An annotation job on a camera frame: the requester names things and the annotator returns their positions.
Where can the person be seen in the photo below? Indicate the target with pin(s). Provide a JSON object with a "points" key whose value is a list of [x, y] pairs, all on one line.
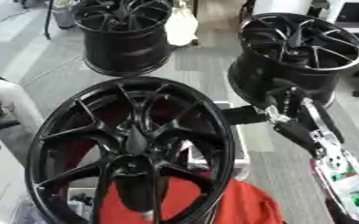
{"points": [[9, 96]]}

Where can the black bar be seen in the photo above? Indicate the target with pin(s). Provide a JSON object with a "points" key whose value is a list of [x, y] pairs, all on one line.
{"points": [[241, 114]]}

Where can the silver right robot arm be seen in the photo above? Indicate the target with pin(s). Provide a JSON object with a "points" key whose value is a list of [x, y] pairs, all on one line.
{"points": [[348, 180]]}

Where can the black wheel with silver rim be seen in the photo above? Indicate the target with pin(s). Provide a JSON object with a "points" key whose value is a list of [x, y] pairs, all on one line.
{"points": [[269, 73]]}

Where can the large black spoked wheel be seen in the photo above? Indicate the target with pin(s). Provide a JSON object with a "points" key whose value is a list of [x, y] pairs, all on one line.
{"points": [[136, 140]]}

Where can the grey bin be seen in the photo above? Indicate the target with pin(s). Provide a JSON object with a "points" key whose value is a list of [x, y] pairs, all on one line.
{"points": [[64, 14]]}

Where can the black pole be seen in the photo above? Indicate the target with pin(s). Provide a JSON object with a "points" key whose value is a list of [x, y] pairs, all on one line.
{"points": [[48, 20]]}

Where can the black wheel with thin spokes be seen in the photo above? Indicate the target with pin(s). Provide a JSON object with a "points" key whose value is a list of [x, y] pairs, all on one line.
{"points": [[126, 49]]}

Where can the white bag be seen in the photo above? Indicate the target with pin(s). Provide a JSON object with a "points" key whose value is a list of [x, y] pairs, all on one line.
{"points": [[181, 27]]}

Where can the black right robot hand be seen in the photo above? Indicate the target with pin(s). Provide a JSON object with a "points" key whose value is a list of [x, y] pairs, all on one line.
{"points": [[300, 131]]}

